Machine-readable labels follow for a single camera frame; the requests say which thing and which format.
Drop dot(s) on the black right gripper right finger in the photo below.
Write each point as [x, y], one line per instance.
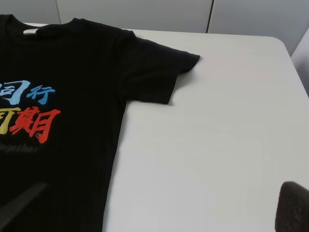
[293, 208]

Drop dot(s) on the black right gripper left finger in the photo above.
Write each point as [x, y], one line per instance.
[13, 208]

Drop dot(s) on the black printed t-shirt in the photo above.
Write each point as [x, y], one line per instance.
[63, 94]

